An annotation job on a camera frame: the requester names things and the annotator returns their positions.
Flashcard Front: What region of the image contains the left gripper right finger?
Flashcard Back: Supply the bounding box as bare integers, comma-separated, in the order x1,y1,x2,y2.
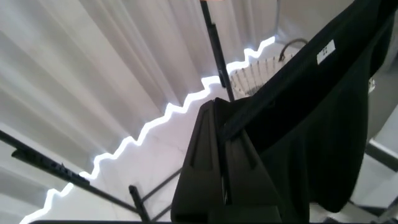
221,130,283,216

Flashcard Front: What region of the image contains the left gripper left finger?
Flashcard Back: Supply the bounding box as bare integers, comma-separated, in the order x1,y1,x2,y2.
170,98,223,218

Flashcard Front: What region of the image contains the black garment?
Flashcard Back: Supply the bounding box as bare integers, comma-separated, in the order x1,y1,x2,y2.
213,0,398,224

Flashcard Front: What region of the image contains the white laundry basket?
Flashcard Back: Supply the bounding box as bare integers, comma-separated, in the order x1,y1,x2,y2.
229,38,376,98

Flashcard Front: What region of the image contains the black clothes rack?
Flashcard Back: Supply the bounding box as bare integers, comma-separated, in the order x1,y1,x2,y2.
0,0,236,223

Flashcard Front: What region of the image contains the white curtain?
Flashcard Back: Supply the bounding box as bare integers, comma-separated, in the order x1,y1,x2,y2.
0,0,279,223

